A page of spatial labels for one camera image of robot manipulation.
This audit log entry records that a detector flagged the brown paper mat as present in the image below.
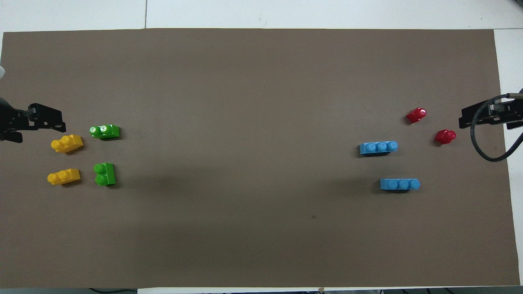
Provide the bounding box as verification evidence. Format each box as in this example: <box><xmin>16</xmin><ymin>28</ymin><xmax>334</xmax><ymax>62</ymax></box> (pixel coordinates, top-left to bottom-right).
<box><xmin>0</xmin><ymin>28</ymin><xmax>521</xmax><ymax>289</ymax></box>

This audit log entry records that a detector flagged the green two-stud block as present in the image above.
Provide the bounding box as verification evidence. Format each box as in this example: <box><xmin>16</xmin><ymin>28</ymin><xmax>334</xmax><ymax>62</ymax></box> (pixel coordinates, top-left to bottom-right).
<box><xmin>89</xmin><ymin>124</ymin><xmax>121</xmax><ymax>140</ymax></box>
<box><xmin>93</xmin><ymin>162</ymin><xmax>116</xmax><ymax>187</ymax></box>

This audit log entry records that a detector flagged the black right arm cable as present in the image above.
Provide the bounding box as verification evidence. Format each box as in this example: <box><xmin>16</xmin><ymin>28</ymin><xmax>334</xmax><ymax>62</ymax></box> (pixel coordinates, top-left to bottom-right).
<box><xmin>470</xmin><ymin>93</ymin><xmax>523</xmax><ymax>163</ymax></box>

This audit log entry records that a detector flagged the black left base cable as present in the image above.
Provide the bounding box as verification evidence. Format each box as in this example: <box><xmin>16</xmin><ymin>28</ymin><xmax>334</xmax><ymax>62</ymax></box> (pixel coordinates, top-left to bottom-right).
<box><xmin>88</xmin><ymin>287</ymin><xmax>138</xmax><ymax>294</ymax></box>

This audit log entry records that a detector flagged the red single-stud block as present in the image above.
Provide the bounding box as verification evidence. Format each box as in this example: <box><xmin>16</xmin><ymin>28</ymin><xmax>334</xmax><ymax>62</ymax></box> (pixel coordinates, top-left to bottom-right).
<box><xmin>434</xmin><ymin>129</ymin><xmax>457</xmax><ymax>145</ymax></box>
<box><xmin>406</xmin><ymin>107</ymin><xmax>427</xmax><ymax>124</ymax></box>

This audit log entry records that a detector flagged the yellow two-stud block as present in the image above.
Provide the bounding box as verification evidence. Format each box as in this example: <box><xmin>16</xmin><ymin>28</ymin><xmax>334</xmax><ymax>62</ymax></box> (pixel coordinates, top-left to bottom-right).
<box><xmin>47</xmin><ymin>168</ymin><xmax>81</xmax><ymax>186</ymax></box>
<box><xmin>50</xmin><ymin>134</ymin><xmax>84</xmax><ymax>154</ymax></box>

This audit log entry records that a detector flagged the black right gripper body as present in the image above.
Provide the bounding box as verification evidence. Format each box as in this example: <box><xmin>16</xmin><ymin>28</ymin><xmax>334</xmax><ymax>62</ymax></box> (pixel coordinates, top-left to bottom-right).
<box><xmin>489</xmin><ymin>97</ymin><xmax>523</xmax><ymax>123</ymax></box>

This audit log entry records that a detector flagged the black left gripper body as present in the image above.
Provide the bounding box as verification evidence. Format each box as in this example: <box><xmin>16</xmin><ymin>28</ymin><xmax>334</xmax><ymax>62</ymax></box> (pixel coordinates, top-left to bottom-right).
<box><xmin>0</xmin><ymin>98</ymin><xmax>30</xmax><ymax>138</ymax></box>

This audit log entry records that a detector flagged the blue three-stud block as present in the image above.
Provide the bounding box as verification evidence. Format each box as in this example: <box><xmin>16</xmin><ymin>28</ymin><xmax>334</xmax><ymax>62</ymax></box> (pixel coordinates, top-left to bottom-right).
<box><xmin>380</xmin><ymin>178</ymin><xmax>421</xmax><ymax>192</ymax></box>
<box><xmin>359</xmin><ymin>140</ymin><xmax>399</xmax><ymax>156</ymax></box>

